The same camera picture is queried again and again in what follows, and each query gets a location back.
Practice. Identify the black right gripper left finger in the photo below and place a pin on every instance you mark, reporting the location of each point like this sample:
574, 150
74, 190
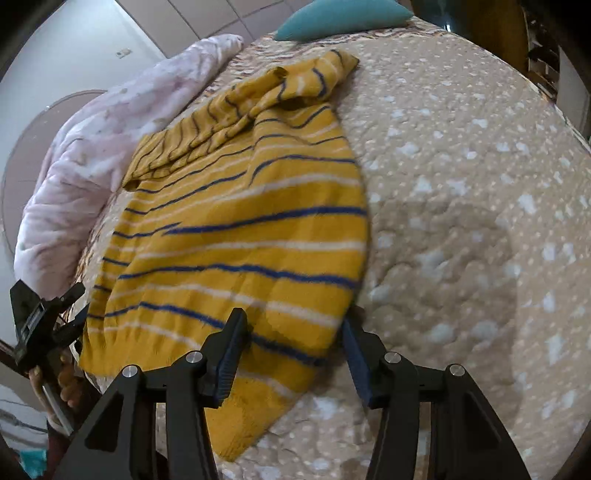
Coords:
151, 424

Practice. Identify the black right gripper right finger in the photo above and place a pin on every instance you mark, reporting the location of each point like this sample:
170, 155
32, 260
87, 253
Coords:
468, 440

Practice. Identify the yellow striped knit sweater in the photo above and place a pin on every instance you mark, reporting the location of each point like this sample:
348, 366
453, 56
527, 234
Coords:
253, 201

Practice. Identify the person's left hand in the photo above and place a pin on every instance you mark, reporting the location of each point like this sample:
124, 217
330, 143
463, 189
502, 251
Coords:
70, 389

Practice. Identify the rounded pink headboard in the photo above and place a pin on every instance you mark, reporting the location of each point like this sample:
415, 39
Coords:
24, 163

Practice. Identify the pink floral comforter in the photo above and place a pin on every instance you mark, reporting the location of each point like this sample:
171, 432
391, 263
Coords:
90, 154

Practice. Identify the beige dotted quilted bedspread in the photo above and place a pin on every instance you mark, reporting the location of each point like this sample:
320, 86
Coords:
479, 195

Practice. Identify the teal pillow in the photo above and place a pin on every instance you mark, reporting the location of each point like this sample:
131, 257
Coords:
324, 18

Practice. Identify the wall switch plate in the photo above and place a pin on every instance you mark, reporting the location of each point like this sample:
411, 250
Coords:
123, 53

